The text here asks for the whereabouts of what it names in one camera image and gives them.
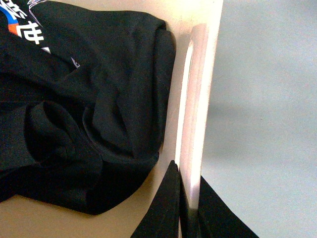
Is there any black printed t-shirt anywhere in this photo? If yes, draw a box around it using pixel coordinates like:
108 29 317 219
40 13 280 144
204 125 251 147
0 0 175 215

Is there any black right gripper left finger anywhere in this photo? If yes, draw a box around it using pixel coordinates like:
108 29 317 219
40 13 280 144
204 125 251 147
131 161 180 238

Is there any cream plastic laundry hamper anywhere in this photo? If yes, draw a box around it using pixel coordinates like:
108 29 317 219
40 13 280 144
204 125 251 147
0 0 223 238

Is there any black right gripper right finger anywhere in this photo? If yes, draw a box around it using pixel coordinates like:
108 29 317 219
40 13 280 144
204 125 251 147
179 177 258 238

